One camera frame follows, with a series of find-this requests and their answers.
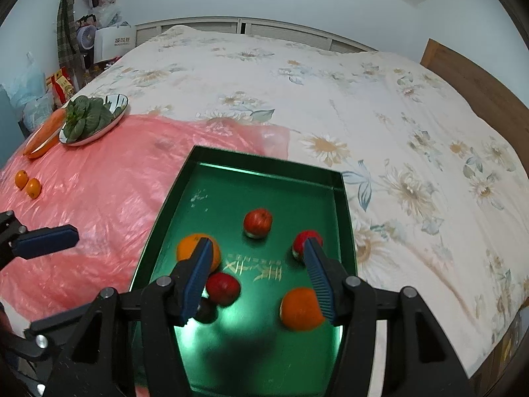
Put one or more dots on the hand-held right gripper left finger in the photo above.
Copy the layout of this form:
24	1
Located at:
196	285

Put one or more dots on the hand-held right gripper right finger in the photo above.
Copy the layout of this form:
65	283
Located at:
320	285

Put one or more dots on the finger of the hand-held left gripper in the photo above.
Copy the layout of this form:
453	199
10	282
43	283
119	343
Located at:
37	341
45	240

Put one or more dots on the red apple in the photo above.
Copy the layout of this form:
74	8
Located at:
223	288
258	223
298	248

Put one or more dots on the dark purple plum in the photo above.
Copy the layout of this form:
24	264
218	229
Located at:
206	314

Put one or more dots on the large deep orange tangerine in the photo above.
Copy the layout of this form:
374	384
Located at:
299	310

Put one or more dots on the small orange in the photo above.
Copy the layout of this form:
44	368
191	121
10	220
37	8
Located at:
20	179
188	252

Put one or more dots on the green tray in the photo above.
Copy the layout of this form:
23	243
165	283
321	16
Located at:
231	198

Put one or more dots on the large orange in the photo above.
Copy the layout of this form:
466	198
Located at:
33	188

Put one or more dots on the pink plastic sheet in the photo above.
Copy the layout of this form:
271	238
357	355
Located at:
103	182

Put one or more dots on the orange-rimmed white plate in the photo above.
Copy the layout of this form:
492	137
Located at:
48	146

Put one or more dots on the carrot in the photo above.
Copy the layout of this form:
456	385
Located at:
45	130

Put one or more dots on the green leafy vegetable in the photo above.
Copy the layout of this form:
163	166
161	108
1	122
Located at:
86	115

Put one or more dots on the striped-rim white plate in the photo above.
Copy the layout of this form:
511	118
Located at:
120	105

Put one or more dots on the light blue plastic bag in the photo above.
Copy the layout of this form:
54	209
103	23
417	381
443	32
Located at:
24	82

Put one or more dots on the white fan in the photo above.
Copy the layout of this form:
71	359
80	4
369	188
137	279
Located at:
84	35

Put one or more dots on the white cardboard box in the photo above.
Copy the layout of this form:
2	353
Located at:
115	41

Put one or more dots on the plaid scarf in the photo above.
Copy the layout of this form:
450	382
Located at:
64	29

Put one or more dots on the crumpled clear plastic bag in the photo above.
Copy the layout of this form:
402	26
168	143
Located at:
109	6

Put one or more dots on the wooden headboard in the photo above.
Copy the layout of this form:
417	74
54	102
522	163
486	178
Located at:
475	82

